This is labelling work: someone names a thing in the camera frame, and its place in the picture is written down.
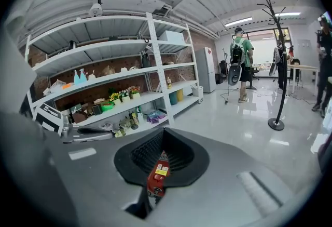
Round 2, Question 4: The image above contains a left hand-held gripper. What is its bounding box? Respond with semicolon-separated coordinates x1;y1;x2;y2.
32;102;115;144

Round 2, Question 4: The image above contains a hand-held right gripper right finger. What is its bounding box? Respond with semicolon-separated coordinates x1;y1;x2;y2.
151;127;296;227

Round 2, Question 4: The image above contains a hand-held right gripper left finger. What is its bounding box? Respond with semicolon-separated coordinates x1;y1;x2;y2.
48;127;164;227

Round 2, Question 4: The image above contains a red vacuum cleaner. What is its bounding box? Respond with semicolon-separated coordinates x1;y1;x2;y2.
146;150;172;198

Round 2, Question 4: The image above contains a green plastic basket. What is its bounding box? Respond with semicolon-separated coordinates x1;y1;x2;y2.
100;101;115;113

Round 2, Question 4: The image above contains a sunflower pot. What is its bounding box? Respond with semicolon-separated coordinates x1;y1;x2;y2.
108;92;122;106

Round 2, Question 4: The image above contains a white flower pot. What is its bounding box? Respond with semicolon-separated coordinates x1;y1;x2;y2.
119;88;131;103

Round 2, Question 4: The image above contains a red flower pot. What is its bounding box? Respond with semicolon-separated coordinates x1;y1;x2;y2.
128;86;142;100

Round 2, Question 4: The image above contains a white paper bag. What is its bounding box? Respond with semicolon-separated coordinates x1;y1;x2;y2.
49;79;67;93

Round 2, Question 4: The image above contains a brown cardboard box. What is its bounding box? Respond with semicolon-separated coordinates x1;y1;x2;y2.
101;65;116;76

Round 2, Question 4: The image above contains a purple plastic bag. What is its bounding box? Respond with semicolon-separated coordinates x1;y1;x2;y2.
146;110;167;125

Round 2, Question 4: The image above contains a black coat stand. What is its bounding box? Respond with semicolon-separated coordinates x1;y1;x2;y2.
257;0;287;131

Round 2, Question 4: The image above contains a wide white metal shelf unit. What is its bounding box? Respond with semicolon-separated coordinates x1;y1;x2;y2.
24;12;172;141

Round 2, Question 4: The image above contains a white waste bin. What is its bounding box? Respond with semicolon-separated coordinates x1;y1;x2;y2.
191;85;204;98

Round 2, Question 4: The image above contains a black round jug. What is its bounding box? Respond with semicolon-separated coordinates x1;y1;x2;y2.
141;52;152;69

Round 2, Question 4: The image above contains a narrow white metal shelf unit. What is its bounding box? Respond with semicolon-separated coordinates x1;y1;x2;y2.
145;12;203;126

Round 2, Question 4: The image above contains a person's torso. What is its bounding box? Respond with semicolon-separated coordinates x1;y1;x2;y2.
0;0;62;115

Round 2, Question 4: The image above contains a grey refrigerator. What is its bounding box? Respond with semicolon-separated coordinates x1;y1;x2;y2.
194;46;217;94

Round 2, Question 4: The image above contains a black office chair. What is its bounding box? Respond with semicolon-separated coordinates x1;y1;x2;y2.
218;59;231;84

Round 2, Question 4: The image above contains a large window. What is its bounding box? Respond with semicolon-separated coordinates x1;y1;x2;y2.
245;28;290;72

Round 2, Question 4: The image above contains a white box appliance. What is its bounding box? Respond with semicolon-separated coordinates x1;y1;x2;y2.
157;30;185;43

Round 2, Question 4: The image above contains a long beige table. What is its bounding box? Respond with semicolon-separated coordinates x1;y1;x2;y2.
286;63;320;97

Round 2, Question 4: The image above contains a ceiling tube light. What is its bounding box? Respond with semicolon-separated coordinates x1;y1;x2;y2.
224;16;254;28
274;11;302;18

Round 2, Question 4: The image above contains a black pedestal table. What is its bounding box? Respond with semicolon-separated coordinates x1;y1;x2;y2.
245;64;260;91

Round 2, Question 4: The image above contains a black strapped bag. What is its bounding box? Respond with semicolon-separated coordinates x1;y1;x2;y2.
107;35;151;45

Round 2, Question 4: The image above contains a white security camera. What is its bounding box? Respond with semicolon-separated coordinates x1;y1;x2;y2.
87;0;104;18

